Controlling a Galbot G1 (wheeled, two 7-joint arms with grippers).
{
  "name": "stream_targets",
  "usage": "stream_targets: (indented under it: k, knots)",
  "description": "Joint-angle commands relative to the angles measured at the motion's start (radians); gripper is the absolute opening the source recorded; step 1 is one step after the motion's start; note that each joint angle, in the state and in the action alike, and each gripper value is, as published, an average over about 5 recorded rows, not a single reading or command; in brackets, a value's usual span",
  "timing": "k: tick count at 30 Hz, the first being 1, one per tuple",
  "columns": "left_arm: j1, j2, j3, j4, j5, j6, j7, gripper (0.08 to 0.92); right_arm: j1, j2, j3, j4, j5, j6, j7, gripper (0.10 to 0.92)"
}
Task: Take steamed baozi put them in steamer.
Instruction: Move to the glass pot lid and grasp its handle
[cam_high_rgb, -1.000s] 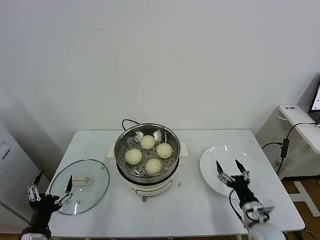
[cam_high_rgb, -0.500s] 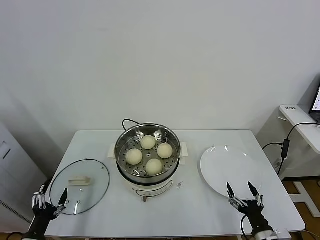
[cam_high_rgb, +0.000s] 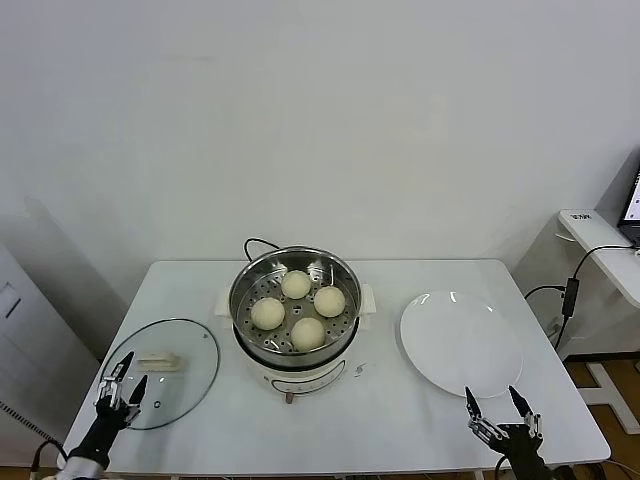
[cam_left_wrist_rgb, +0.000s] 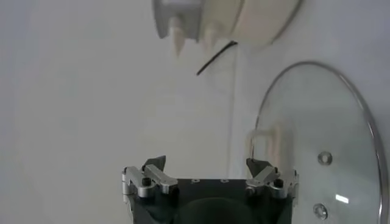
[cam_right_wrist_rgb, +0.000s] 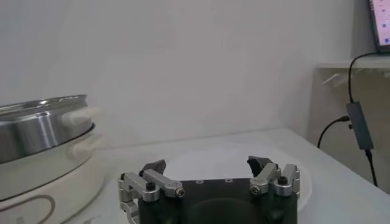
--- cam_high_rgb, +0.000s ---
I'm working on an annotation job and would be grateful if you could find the white steamed baozi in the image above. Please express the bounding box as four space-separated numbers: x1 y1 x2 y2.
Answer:
250 296 287 331
290 316 327 352
313 285 348 319
280 270 312 300

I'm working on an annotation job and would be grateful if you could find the white round plate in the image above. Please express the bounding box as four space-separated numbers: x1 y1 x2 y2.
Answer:
398 291 525 400

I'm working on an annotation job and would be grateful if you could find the black cooker power cord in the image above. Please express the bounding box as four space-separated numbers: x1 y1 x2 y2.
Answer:
243 237 281 261

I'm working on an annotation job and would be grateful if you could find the white metal floor frame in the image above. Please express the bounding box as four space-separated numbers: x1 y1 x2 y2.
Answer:
582 359 640 434

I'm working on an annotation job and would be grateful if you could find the white cabinet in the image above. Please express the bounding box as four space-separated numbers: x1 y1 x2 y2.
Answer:
0 239 104 454

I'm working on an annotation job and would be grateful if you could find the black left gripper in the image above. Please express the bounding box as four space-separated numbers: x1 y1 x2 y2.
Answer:
79 351 149 459

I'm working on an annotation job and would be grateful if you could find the black cable with adapter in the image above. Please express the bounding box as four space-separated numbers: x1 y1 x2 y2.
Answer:
523 243 640 359

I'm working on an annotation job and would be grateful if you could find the round glass pot lid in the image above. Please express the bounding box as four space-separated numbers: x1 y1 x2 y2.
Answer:
99 317 221 430

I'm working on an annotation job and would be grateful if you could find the black laptop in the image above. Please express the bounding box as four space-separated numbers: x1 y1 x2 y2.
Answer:
617 169 640 247

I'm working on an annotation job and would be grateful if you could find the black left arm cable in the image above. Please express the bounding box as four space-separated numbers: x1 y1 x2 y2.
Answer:
29 439 69 474

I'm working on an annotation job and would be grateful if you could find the stainless steel steamer basket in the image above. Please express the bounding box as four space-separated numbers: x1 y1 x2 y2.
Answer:
228 245 362 366

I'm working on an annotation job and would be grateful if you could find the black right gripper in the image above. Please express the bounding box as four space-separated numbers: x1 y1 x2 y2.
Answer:
464 384 544 459

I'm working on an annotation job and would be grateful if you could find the cream electric cooker base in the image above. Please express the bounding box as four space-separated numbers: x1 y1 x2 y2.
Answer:
214 282 377 405

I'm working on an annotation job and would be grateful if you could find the white side desk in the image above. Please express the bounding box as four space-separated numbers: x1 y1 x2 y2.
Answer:
557 207 640 321

